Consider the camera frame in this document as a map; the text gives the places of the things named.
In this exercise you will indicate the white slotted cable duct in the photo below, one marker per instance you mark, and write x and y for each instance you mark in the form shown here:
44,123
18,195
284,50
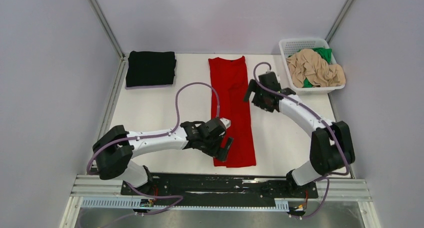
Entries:
144,204

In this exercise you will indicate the red t-shirt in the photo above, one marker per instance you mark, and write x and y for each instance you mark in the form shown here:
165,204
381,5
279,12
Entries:
230,80

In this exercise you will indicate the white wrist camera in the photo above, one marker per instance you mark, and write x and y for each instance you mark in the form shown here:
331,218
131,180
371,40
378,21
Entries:
277,77
226,122

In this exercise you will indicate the green t-shirt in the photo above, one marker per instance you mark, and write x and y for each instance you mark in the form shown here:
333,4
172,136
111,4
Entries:
326,54

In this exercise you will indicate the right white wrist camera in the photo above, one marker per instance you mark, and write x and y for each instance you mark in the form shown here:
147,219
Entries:
277,77

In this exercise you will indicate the white plastic laundry basket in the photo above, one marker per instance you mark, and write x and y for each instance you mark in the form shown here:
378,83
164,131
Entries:
289,47

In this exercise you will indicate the beige t-shirt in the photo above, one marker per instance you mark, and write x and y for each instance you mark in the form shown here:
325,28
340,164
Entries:
306,63

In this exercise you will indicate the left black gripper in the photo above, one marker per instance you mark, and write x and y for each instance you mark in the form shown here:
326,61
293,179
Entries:
223,152

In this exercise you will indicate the aluminium frame post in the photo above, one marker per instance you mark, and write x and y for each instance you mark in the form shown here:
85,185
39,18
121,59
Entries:
106,27
339,19

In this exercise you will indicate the left aluminium frame post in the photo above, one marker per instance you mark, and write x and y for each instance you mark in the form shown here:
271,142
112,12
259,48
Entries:
106,27

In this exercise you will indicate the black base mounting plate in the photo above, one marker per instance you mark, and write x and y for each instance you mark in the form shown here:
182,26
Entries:
225,190

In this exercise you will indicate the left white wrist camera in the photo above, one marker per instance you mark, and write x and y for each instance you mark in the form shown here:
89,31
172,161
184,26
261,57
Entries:
226,122

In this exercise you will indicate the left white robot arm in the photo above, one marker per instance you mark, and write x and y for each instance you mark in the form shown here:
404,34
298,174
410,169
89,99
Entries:
115,150

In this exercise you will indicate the folded black t-shirt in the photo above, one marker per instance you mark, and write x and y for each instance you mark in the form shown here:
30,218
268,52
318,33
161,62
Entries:
150,69

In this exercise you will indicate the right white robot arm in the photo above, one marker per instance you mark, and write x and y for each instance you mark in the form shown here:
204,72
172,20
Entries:
331,145

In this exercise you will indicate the right aluminium frame post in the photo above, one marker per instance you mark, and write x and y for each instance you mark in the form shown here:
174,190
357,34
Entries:
339,19

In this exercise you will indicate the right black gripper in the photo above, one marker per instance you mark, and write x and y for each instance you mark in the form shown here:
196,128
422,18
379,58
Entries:
253,87

